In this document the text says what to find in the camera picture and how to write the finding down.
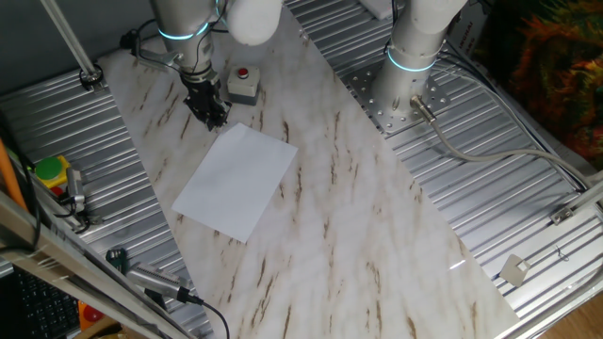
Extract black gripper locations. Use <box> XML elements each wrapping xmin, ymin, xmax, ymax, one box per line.
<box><xmin>180</xmin><ymin>69</ymin><xmax>233</xmax><ymax>132</ymax></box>

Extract white paper sheet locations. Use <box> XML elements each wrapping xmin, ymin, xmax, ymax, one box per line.
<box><xmin>171</xmin><ymin>121</ymin><xmax>300</xmax><ymax>244</ymax></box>

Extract grey box with red button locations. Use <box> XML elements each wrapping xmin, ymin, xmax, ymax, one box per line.
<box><xmin>226</xmin><ymin>65</ymin><xmax>262</xmax><ymax>107</ymax></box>

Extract yellow button box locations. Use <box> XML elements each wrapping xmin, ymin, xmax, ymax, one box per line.
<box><xmin>34</xmin><ymin>154</ymin><xmax>73</xmax><ymax>197</ymax></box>

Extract green hex key set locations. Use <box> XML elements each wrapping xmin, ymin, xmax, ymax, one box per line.
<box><xmin>105</xmin><ymin>247</ymin><xmax>129</xmax><ymax>275</ymax></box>

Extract marble pattern table mat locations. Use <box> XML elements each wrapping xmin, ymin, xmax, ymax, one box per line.
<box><xmin>96</xmin><ymin>8</ymin><xmax>520</xmax><ymax>339</ymax></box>

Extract grey ribbed device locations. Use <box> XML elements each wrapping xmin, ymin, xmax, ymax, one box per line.
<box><xmin>125</xmin><ymin>262</ymin><xmax>192</xmax><ymax>305</ymax></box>

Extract orange pole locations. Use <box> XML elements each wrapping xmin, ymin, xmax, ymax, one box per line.
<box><xmin>0</xmin><ymin>136</ymin><xmax>28</xmax><ymax>213</ymax></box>

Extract orange box with red button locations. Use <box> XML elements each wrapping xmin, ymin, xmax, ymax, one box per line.
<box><xmin>76</xmin><ymin>299</ymin><xmax>106</xmax><ymax>331</ymax></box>

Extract black keyboard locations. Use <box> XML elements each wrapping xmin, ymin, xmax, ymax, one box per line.
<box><xmin>11</xmin><ymin>266</ymin><xmax>81</xmax><ymax>339</ymax></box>

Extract white printed box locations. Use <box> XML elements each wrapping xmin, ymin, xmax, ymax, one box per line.
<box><xmin>445</xmin><ymin>2</ymin><xmax>489</xmax><ymax>65</ymax></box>

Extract colourful patterned cloth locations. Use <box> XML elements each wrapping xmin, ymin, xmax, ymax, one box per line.
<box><xmin>473</xmin><ymin>0</ymin><xmax>603</xmax><ymax>171</ymax></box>

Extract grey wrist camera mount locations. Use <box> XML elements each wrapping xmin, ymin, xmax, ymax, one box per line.
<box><xmin>134</xmin><ymin>45</ymin><xmax>185</xmax><ymax>71</ymax></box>

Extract black cable with bulky plug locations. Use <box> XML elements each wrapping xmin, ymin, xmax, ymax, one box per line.
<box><xmin>118</xmin><ymin>17</ymin><xmax>159</xmax><ymax>51</ymax></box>

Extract silver camera on mount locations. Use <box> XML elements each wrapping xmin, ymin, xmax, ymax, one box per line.
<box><xmin>58</xmin><ymin>166</ymin><xmax>103</xmax><ymax>232</ymax></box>

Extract aluminium frame pole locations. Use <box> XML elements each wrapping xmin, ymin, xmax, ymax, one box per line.
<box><xmin>39</xmin><ymin>0</ymin><xmax>106</xmax><ymax>93</ymax></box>

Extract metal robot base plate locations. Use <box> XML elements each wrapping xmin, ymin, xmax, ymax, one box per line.
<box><xmin>346</xmin><ymin>60</ymin><xmax>451</xmax><ymax>137</ymax></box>

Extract black device cable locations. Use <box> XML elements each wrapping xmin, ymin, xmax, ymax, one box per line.
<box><xmin>186</xmin><ymin>291</ymin><xmax>232</xmax><ymax>339</ymax></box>

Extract aluminium frame beam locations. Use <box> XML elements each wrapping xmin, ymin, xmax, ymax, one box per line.
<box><xmin>0</xmin><ymin>187</ymin><xmax>194</xmax><ymax>339</ymax></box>

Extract grey cable with metal connector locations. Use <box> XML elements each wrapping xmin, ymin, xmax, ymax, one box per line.
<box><xmin>408</xmin><ymin>93</ymin><xmax>593</xmax><ymax>189</ymax></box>

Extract robot base cable bundle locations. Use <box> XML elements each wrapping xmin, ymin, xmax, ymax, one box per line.
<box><xmin>435</xmin><ymin>46</ymin><xmax>595</xmax><ymax>192</ymax></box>

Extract small metal corner bracket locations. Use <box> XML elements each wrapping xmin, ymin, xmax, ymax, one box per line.
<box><xmin>549</xmin><ymin>205</ymin><xmax>577</xmax><ymax>226</ymax></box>

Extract short aluminium frame bar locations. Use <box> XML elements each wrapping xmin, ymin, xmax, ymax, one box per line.
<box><xmin>562</xmin><ymin>171</ymin><xmax>603</xmax><ymax>213</ymax></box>

